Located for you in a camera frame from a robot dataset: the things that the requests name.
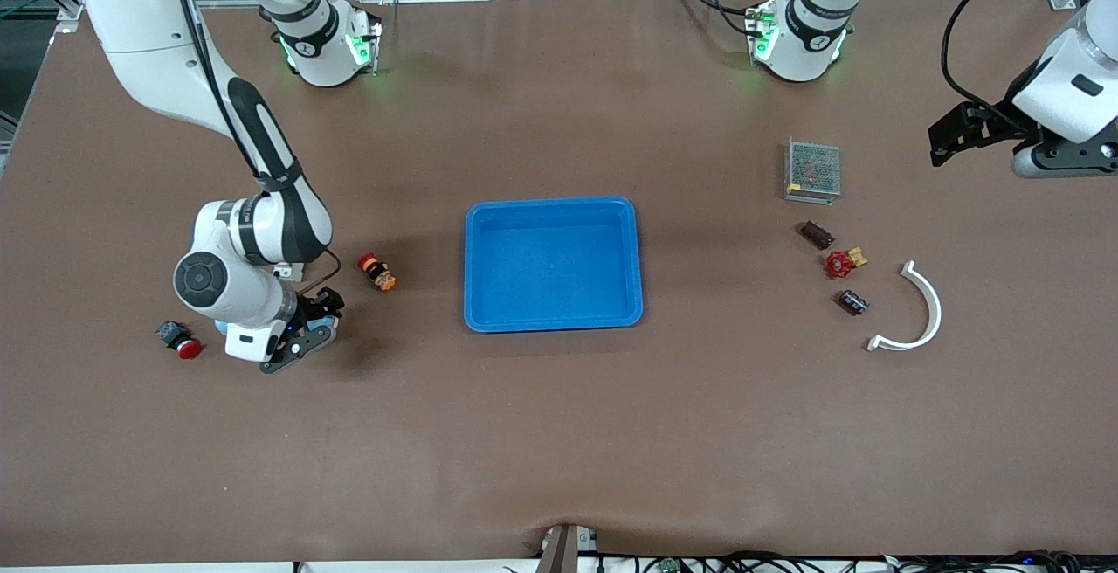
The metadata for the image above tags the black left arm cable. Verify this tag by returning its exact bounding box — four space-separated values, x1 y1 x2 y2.
940 0 1071 133

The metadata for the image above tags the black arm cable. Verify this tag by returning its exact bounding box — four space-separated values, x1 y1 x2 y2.
170 0 343 296
940 0 1071 133

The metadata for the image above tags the black cable bundle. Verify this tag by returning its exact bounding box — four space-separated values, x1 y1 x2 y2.
603 549 1084 573

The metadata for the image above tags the red orange emergency button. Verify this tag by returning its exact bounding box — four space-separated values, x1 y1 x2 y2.
356 252 397 292

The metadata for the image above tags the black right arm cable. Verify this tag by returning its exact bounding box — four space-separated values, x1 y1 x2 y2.
170 0 343 296

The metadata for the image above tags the white curved plastic bracket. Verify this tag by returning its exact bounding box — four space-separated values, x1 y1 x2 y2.
866 260 943 353

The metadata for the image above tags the blue plastic tray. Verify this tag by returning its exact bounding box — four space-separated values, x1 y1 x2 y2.
463 197 645 334

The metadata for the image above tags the red mushroom push button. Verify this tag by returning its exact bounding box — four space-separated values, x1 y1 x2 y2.
155 320 204 361

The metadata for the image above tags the metal mesh power supply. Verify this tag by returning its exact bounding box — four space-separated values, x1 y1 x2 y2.
783 138 842 205

